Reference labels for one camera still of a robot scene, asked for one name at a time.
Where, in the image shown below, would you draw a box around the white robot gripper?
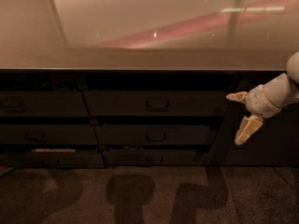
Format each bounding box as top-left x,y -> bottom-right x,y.
226,85 -> 283,146

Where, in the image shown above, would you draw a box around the dark drawer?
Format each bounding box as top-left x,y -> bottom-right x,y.
83,91 -> 229,117
0,124 -> 98,146
103,149 -> 206,166
0,149 -> 105,169
0,91 -> 88,118
95,125 -> 217,146

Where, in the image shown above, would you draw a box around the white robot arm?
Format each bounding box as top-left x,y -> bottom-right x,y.
226,52 -> 299,145

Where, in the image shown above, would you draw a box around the items inside left drawer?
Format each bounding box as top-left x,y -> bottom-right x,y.
0,74 -> 78,91

